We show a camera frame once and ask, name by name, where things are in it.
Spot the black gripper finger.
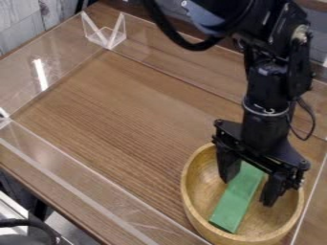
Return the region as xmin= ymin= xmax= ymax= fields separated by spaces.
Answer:
xmin=260 ymin=173 xmax=286 ymax=207
xmin=217 ymin=145 xmax=242 ymax=183

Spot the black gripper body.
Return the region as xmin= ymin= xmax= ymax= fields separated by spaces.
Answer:
xmin=213 ymin=99 xmax=313 ymax=190

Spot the green rectangular block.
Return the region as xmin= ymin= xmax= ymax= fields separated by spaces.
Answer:
xmin=209 ymin=162 xmax=265 ymax=234

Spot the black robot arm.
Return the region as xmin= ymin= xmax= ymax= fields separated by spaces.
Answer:
xmin=183 ymin=0 xmax=313 ymax=207

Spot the brown wooden bowl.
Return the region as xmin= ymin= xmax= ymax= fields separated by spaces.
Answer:
xmin=181 ymin=144 xmax=306 ymax=245

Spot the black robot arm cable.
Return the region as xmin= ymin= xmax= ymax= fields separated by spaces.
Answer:
xmin=139 ymin=0 xmax=318 ymax=142

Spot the clear acrylic tray wall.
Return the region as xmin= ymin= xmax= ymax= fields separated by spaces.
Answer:
xmin=0 ymin=3 xmax=327 ymax=245

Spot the black cable bottom left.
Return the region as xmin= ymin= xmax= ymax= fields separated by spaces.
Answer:
xmin=0 ymin=217 xmax=63 ymax=245

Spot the clear acrylic corner bracket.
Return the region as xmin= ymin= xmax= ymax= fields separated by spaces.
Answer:
xmin=81 ymin=11 xmax=127 ymax=50

